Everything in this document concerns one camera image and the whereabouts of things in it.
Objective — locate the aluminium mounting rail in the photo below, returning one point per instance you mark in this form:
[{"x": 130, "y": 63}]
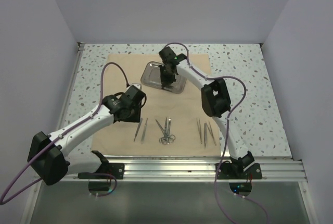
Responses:
[{"x": 199, "y": 169}]

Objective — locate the steel ring-handled scissors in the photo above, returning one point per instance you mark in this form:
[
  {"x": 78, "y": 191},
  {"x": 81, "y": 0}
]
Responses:
[{"x": 165, "y": 124}]

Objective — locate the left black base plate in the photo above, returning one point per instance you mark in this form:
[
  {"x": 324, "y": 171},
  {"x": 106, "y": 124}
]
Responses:
[{"x": 115, "y": 169}]

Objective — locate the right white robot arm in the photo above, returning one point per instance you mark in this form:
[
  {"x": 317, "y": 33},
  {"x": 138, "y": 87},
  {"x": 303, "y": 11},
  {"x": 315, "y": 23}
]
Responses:
[{"x": 215, "y": 102}]

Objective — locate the steel pointed tweezers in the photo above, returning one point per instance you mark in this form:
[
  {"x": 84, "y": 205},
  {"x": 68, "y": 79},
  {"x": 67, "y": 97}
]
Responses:
[{"x": 199, "y": 129}]

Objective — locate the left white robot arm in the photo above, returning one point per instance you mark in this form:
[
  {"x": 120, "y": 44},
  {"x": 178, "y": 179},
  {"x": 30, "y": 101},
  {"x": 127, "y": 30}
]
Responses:
[{"x": 50, "y": 154}]

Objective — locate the steel ring-handled forceps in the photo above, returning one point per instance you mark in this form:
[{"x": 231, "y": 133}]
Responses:
[
  {"x": 161, "y": 131},
  {"x": 170, "y": 137}
]

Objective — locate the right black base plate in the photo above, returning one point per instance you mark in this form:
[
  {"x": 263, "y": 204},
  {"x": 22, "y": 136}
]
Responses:
[{"x": 228, "y": 171}]

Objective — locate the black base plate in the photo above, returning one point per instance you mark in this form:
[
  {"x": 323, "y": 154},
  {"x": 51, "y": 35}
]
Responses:
[
  {"x": 115, "y": 169},
  {"x": 228, "y": 171}
]

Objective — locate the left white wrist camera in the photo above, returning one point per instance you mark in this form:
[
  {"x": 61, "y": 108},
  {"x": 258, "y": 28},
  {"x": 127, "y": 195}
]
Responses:
[{"x": 137, "y": 85}]

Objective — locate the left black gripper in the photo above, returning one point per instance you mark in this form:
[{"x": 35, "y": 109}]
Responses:
[{"x": 136, "y": 118}]

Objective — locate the steel instrument tray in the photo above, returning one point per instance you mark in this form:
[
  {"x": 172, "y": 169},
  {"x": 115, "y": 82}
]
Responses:
[{"x": 151, "y": 78}]

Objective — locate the steel scalpel handle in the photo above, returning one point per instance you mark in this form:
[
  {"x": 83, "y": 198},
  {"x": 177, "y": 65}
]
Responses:
[{"x": 211, "y": 133}]

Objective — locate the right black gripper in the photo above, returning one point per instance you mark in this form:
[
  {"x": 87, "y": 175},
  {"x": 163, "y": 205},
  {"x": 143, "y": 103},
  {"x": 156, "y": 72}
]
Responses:
[{"x": 166, "y": 82}]

